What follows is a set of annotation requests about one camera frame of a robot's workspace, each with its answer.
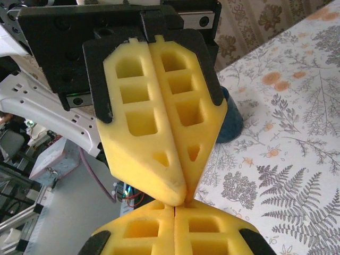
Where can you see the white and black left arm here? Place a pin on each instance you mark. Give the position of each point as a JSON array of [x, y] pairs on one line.
[[40, 106]]

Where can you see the aluminium frame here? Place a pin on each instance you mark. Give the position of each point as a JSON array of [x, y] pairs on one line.
[[16, 225]]

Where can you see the floral tablecloth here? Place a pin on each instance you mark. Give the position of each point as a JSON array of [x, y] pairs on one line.
[[292, 132]]

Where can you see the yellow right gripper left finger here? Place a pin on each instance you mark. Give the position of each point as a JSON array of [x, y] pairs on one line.
[[138, 239]]

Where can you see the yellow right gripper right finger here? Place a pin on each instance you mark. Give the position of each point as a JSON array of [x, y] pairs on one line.
[[212, 239]]

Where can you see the dark blue round cup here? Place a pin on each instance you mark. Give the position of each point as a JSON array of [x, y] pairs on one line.
[[231, 125]]

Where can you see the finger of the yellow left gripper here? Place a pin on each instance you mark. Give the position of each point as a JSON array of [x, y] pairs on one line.
[[138, 148], [202, 125]]

